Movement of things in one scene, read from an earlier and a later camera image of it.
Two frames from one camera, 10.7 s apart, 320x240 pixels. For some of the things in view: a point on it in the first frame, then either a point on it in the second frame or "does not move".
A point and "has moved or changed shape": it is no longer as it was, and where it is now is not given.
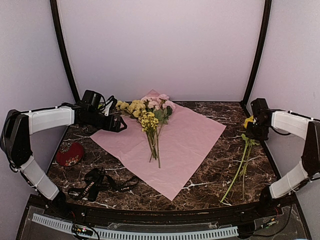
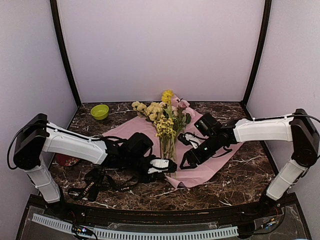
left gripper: (109, 126) to (155, 173)
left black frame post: (76, 98) does not move
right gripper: (250, 134) to (191, 160)
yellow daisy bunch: (136, 107) to (152, 111)
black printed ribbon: (95, 177) does not move
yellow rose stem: (243, 165) to (167, 97)
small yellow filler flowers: (149, 123) to (165, 132)
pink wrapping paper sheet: (184, 137) has moved or changed shape
